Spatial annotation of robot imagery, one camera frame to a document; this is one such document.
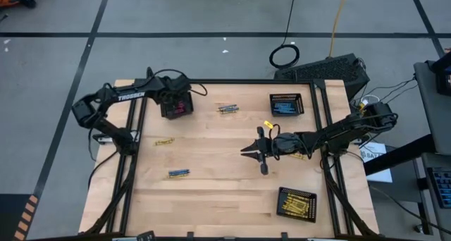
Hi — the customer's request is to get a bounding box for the black slotted plastic basket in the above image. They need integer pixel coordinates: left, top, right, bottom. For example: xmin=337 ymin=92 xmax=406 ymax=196
xmin=275 ymin=186 xmax=318 ymax=224
xmin=269 ymin=92 xmax=306 ymax=118
xmin=159 ymin=91 xmax=194 ymax=121

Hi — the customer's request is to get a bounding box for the black orange-striped floor mat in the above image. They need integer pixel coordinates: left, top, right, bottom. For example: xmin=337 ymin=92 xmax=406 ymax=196
xmin=0 ymin=193 xmax=40 ymax=241

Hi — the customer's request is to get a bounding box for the black computer case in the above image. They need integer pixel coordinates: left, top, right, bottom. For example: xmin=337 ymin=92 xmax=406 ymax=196
xmin=273 ymin=53 xmax=371 ymax=101

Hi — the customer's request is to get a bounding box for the dark side desk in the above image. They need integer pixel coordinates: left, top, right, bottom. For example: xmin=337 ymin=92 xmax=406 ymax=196
xmin=364 ymin=59 xmax=451 ymax=241

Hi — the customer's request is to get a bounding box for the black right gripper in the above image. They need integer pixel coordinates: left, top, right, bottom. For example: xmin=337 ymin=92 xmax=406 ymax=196
xmin=240 ymin=126 xmax=302 ymax=175

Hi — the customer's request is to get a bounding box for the black monitor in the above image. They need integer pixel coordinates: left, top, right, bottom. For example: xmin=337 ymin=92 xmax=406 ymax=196
xmin=433 ymin=50 xmax=451 ymax=97

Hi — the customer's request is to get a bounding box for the white printed paper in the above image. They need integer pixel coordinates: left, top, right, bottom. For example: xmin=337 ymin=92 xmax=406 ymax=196
xmin=359 ymin=141 xmax=393 ymax=184

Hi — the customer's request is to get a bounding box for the yellow power cable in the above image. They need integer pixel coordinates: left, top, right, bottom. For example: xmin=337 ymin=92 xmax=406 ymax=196
xmin=328 ymin=0 xmax=350 ymax=58

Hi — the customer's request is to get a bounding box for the black keyboard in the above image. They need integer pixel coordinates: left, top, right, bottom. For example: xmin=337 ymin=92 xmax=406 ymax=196
xmin=425 ymin=166 xmax=451 ymax=209

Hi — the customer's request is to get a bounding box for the black aluminium table frame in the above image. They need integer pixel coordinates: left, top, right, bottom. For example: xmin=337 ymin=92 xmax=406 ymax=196
xmin=84 ymin=66 xmax=380 ymax=241

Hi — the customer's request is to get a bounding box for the black coiled cable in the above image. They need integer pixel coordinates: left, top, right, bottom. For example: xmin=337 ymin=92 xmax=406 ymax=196
xmin=268 ymin=0 xmax=301 ymax=70

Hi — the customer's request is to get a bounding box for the white cable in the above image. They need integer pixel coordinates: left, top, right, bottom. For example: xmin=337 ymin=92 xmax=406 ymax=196
xmin=359 ymin=94 xmax=382 ymax=110

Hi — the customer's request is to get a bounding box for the small black device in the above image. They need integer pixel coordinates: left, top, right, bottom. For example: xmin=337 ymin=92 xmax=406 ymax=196
xmin=136 ymin=230 xmax=156 ymax=241

